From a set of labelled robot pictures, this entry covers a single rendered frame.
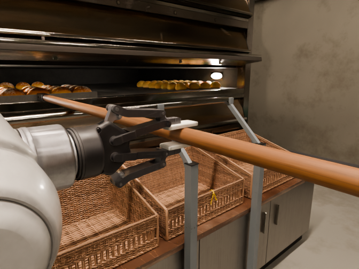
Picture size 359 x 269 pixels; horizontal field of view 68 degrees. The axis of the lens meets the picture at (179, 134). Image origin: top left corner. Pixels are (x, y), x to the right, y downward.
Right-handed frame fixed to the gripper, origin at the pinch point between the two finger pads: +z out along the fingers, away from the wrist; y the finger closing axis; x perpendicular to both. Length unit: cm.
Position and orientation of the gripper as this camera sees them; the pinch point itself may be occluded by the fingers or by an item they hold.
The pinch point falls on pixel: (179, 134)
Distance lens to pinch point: 50.1
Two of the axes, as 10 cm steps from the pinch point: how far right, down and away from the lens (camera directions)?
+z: 7.6, -1.4, 6.3
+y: 0.0, 9.7, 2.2
